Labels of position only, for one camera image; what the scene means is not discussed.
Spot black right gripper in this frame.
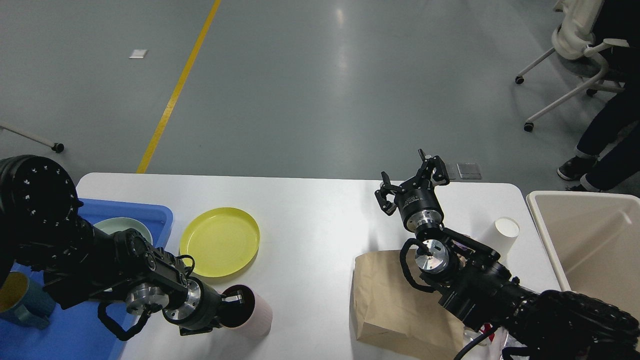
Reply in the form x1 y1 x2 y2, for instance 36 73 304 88
375 149 451 233

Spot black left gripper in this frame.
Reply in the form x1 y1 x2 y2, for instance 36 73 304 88
162 277 243 337

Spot pink mug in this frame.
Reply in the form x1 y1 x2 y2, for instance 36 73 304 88
219 284 274 339

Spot yellow plate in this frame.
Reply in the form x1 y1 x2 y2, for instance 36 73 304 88
179 207 261 278

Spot white paper cup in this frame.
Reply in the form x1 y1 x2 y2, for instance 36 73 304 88
478 216 521 257

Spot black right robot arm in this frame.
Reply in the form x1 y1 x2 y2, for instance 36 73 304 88
374 149 639 360

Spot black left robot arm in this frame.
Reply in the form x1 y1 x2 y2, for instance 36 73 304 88
0 155 249 341

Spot metal floor socket plates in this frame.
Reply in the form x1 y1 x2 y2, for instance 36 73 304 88
445 162 483 180

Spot brown paper bag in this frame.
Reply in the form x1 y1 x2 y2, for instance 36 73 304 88
351 250 464 360

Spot pale green plate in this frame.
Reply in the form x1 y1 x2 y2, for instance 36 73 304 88
93 217 154 245

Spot blue plastic tray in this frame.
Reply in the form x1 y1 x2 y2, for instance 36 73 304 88
0 198 174 360

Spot beige plastic bin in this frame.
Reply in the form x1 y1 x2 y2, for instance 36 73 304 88
526 191 640 318

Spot person in dark clothes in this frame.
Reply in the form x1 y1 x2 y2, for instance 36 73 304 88
557 0 640 193

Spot blue mug yellow inside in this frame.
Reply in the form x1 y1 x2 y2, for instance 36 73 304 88
0 271 57 330

